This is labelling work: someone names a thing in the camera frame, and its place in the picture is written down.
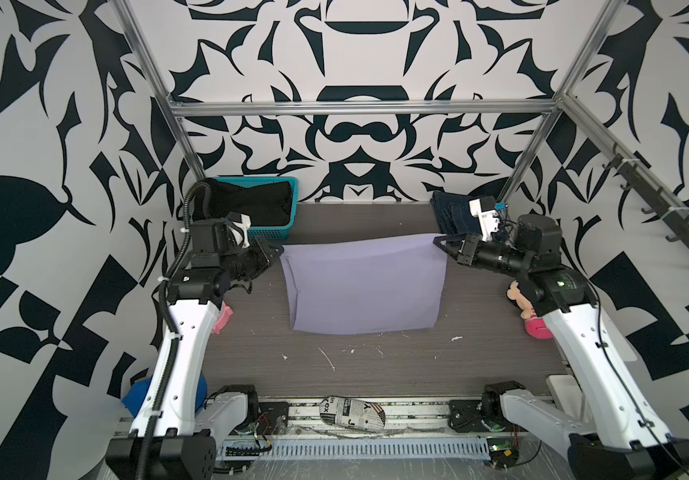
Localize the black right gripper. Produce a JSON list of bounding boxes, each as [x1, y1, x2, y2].
[[437, 232, 535, 281]]

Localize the lilac skirt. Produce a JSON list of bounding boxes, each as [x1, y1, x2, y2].
[[280, 233, 448, 335]]

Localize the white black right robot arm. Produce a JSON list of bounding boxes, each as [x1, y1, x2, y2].
[[434, 214, 689, 479]]

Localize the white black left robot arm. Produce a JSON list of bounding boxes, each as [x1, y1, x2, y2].
[[106, 181, 282, 479]]

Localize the teal plastic basket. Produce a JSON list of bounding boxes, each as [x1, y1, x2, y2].
[[206, 176, 298, 240]]

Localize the black garment in basket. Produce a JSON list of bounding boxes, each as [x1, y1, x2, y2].
[[192, 179, 294, 227]]

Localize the pink alarm clock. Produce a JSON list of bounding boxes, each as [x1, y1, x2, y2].
[[212, 303, 234, 335]]

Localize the plush doll toy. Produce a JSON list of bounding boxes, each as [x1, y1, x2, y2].
[[506, 280, 553, 340]]

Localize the newspaper print shoe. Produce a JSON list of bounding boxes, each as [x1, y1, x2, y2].
[[318, 396, 387, 432]]

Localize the white stand rack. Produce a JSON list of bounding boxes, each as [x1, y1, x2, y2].
[[545, 323, 639, 415]]

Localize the blue cap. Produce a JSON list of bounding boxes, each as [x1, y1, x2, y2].
[[120, 374, 208, 421]]

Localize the green circuit board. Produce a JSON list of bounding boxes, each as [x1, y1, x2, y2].
[[485, 437, 520, 470]]

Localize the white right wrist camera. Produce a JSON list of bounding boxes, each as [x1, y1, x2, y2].
[[469, 196, 507, 241]]

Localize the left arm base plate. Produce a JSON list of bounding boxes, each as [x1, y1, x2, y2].
[[254, 401, 290, 436]]

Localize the aluminium cage frame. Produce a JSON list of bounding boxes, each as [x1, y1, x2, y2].
[[112, 1, 689, 211]]

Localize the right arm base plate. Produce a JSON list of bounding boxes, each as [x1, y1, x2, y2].
[[448, 399, 505, 433]]

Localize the white cable duct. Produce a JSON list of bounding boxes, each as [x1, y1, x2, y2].
[[216, 437, 491, 461]]

